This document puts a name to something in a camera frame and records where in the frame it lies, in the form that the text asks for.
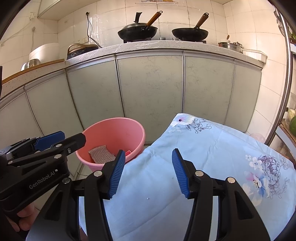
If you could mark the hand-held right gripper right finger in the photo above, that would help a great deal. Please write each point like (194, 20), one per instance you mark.
(179, 176)

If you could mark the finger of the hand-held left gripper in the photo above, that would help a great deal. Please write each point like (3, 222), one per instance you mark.
(76, 141)
(49, 140)

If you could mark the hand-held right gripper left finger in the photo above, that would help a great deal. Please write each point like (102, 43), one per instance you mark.
(116, 176)

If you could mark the silver scrub pad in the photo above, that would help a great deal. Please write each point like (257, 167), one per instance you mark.
(99, 154)

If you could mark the pink plastic bucket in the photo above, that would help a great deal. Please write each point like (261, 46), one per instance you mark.
(111, 132)

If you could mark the person's left hand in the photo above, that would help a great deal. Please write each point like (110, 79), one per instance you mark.
(27, 222)

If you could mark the blue floral cloth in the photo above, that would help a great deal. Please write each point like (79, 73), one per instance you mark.
(208, 150)

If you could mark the steel bowl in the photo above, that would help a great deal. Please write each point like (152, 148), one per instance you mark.
(31, 64)

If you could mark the pink plastic bag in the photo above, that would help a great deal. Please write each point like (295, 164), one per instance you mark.
(257, 138)

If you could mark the white rice cooker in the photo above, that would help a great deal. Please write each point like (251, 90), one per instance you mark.
(44, 52)

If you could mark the black electric cooker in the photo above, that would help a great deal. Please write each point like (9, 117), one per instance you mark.
(81, 52)

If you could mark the grey kitchen cabinet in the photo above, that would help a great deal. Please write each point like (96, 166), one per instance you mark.
(150, 88)

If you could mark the black wok with spatula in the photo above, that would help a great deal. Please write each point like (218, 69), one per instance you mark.
(136, 32)

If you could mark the green squash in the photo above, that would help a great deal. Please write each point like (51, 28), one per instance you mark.
(293, 124)

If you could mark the speckled stone countertop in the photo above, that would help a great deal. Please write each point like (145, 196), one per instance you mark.
(161, 45)

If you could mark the gas stove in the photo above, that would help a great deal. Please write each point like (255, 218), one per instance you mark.
(166, 40)

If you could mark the black spatula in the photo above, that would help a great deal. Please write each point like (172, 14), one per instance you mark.
(138, 17)

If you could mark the steel pot with lid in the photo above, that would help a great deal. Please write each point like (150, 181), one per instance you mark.
(229, 46)

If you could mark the metal storage rack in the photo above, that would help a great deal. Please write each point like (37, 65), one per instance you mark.
(286, 69)

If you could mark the wall socket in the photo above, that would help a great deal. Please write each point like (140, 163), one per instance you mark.
(32, 16)

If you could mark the wall cabinet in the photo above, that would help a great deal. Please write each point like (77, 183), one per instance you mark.
(64, 8)

